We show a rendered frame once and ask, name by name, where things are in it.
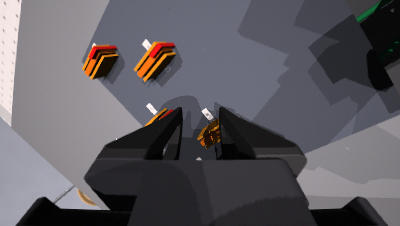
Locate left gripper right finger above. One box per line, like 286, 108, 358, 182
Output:
219, 107, 307, 178

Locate green cable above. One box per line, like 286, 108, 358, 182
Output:
378, 36, 400, 61
356, 0, 392, 23

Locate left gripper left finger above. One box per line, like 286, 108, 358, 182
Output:
95, 107, 183, 160

